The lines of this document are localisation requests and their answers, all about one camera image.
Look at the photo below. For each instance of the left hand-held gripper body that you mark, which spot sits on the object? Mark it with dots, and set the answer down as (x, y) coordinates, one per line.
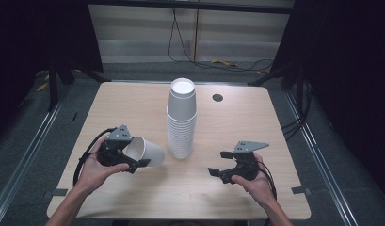
(113, 150)

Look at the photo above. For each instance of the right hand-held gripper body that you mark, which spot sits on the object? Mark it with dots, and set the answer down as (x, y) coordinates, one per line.
(248, 166)

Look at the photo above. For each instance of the single white paper cup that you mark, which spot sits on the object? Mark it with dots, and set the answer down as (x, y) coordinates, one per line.
(149, 153)

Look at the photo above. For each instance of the stack of white paper cups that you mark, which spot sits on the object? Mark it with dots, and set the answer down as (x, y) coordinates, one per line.
(181, 125)

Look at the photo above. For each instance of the person's right hand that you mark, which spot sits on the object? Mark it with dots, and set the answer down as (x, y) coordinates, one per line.
(259, 188)

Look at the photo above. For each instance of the person's left hand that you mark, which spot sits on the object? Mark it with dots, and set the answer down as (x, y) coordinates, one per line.
(93, 172)

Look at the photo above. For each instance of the grey tape strip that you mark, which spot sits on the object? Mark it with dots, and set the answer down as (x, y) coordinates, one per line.
(59, 192)
(300, 190)

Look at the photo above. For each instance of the round dark table hole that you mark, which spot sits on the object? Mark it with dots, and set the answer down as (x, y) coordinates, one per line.
(217, 97)

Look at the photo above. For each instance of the black metal stand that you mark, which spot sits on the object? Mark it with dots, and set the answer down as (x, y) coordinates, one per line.
(53, 88)
(298, 84)

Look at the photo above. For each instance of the yellow floor tape piece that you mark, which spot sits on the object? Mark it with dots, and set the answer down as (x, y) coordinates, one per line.
(224, 62)
(261, 72)
(42, 87)

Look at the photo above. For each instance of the black curtain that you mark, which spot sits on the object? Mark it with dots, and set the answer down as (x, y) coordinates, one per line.
(347, 62)
(30, 47)

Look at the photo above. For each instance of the black horizontal bar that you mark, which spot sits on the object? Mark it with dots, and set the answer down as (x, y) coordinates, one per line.
(193, 5)

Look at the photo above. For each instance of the metal floor rail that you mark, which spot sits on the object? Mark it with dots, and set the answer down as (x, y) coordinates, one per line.
(318, 157)
(27, 150)

